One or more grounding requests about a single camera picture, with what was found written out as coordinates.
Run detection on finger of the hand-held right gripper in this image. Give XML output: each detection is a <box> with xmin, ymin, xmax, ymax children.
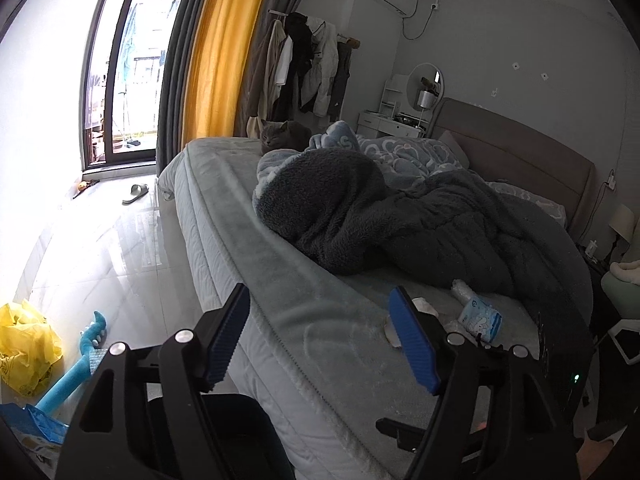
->
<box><xmin>375</xmin><ymin>416</ymin><xmax>438</xmax><ymax>454</ymax></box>

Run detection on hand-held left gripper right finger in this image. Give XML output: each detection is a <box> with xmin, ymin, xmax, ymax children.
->
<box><xmin>389</xmin><ymin>286</ymin><xmax>582</xmax><ymax>480</ymax></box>

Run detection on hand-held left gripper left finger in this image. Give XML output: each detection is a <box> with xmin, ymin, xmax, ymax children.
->
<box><xmin>54</xmin><ymin>282</ymin><xmax>252</xmax><ymax>480</ymax></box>

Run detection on blue white tissue packet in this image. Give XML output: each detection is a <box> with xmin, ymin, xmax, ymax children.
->
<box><xmin>457</xmin><ymin>297</ymin><xmax>504</xmax><ymax>347</ymax></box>

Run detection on black trash bin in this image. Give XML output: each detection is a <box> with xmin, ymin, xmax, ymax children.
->
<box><xmin>145</xmin><ymin>392</ymin><xmax>296</xmax><ymax>480</ymax></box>

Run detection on person's right hand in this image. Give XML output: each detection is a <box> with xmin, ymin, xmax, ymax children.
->
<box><xmin>576</xmin><ymin>437</ymin><xmax>602</xmax><ymax>480</ymax></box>

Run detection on grey bed mattress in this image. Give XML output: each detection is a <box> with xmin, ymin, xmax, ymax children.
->
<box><xmin>157</xmin><ymin>135</ymin><xmax>596</xmax><ymax>480</ymax></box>

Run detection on dark grey fleece blanket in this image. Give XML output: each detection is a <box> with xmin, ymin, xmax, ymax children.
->
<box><xmin>252</xmin><ymin>149</ymin><xmax>596</xmax><ymax>302</ymax></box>

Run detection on teal plastic toy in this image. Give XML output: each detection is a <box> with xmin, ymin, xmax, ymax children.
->
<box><xmin>35</xmin><ymin>310</ymin><xmax>108</xmax><ymax>417</ymax></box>

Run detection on grey slipper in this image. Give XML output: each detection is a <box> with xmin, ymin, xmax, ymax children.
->
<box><xmin>121</xmin><ymin>183</ymin><xmax>151</xmax><ymax>206</ymax></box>

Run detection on white bedside lamp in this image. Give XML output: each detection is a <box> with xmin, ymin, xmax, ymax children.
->
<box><xmin>607</xmin><ymin>204</ymin><xmax>637</xmax><ymax>247</ymax></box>

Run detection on patterned pillow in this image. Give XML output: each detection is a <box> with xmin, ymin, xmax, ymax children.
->
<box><xmin>485</xmin><ymin>180</ymin><xmax>568</xmax><ymax>226</ymax></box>

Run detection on light blue patterned quilt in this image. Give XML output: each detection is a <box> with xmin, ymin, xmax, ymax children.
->
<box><xmin>255</xmin><ymin>120</ymin><xmax>471</xmax><ymax>211</ymax></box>

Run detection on grey pillow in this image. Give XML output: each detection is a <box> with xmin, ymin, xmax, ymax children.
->
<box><xmin>437</xmin><ymin>130</ymin><xmax>471</xmax><ymax>168</ymax></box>

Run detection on yellow plastic bag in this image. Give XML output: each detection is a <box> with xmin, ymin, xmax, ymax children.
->
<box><xmin>0</xmin><ymin>300</ymin><xmax>65</xmax><ymax>397</ymax></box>

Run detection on black framed glass door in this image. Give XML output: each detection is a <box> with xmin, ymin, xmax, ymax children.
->
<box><xmin>82</xmin><ymin>0</ymin><xmax>193</xmax><ymax>172</ymax></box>

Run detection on grey cat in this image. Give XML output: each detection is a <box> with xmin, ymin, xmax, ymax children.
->
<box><xmin>259</xmin><ymin>117</ymin><xmax>313</xmax><ymax>154</ymax></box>

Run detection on white vanity desk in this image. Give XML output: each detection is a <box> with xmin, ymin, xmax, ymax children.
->
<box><xmin>357</xmin><ymin>109</ymin><xmax>430</xmax><ymax>139</ymax></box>

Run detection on brown padded headboard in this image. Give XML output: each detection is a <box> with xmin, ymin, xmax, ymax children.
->
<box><xmin>432</xmin><ymin>97</ymin><xmax>598</xmax><ymax>243</ymax></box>

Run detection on white desk shelf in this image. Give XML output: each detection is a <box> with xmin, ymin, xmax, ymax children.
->
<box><xmin>377</xmin><ymin>74</ymin><xmax>411</xmax><ymax>117</ymax></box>

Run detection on beige coat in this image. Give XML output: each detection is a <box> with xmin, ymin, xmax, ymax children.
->
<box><xmin>257</xmin><ymin>20</ymin><xmax>296</xmax><ymax>122</ymax></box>

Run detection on round mirror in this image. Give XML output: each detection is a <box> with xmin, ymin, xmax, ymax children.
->
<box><xmin>406</xmin><ymin>62</ymin><xmax>445</xmax><ymax>112</ymax></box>

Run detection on dark hanging pants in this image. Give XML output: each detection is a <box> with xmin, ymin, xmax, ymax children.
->
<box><xmin>330</xmin><ymin>40</ymin><xmax>354</xmax><ymax>122</ymax></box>

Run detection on yellow curtain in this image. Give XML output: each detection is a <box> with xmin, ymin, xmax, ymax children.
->
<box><xmin>181</xmin><ymin>0</ymin><xmax>276</xmax><ymax>147</ymax></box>

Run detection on white jacket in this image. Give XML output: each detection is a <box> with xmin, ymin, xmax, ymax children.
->
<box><xmin>300</xmin><ymin>17</ymin><xmax>342</xmax><ymax>117</ymax></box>

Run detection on white shirt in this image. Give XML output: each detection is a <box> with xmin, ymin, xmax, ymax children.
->
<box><xmin>276</xmin><ymin>35</ymin><xmax>297</xmax><ymax>87</ymax></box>

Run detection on black garment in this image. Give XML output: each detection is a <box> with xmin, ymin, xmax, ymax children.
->
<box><xmin>285</xmin><ymin>12</ymin><xmax>321</xmax><ymax>112</ymax></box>

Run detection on white metal frame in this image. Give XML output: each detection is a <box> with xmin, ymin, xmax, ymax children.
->
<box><xmin>594</xmin><ymin>314</ymin><xmax>640</xmax><ymax>367</ymax></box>

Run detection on wall charger with cable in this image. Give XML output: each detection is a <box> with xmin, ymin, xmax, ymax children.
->
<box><xmin>596</xmin><ymin>169</ymin><xmax>619</xmax><ymax>222</ymax></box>

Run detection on air conditioner power cable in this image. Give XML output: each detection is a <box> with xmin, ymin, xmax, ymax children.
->
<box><xmin>401</xmin><ymin>0</ymin><xmax>441</xmax><ymax>42</ymax></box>

